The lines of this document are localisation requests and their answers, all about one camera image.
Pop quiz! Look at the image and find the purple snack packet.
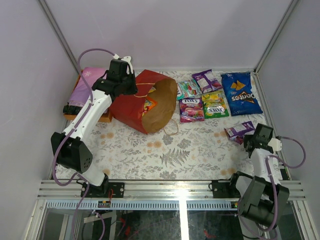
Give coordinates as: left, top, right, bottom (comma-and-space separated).
191, 69, 223, 94
224, 121, 255, 145

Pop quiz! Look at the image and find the blue Doritos chip bag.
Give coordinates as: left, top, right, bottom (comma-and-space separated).
220, 72, 263, 116

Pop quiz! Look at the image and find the red paper bag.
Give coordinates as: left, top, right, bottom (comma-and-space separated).
108, 70, 178, 134

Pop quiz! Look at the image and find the green Fox's candy bag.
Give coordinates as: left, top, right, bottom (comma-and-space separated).
201, 91, 229, 119

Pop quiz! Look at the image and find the teal Fox's candy bag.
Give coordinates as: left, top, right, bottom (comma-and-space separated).
176, 79, 202, 101

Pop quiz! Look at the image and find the purple Fox's candy bag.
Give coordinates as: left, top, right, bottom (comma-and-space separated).
179, 98, 205, 123

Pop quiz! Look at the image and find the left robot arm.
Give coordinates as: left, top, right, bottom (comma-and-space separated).
51, 56, 138, 198

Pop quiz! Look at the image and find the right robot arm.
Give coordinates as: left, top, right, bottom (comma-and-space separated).
227, 123, 290, 230

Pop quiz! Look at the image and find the orange snack packet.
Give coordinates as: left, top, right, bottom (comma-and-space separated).
142, 96, 158, 116

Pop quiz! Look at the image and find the purple pillow package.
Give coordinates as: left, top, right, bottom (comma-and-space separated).
68, 67, 106, 108

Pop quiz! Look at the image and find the black object beside tray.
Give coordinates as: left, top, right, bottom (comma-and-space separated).
62, 104, 82, 115

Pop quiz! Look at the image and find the floral tablecloth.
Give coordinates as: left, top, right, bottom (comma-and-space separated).
85, 109, 266, 180

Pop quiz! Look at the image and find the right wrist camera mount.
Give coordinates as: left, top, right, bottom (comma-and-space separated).
267, 138, 283, 153

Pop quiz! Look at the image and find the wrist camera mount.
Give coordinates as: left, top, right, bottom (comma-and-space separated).
267, 138, 283, 153
113, 54, 134, 75

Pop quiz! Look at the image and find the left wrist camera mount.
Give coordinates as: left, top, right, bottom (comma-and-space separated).
113, 54, 134, 75

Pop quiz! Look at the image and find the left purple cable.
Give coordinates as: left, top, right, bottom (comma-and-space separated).
52, 47, 120, 240

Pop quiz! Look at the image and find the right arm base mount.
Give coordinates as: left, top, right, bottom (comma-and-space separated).
208, 179, 240, 199

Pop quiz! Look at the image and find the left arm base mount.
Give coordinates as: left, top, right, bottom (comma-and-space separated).
81, 174, 125, 198

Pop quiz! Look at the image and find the aluminium front rail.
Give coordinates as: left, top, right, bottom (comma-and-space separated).
37, 179, 306, 200

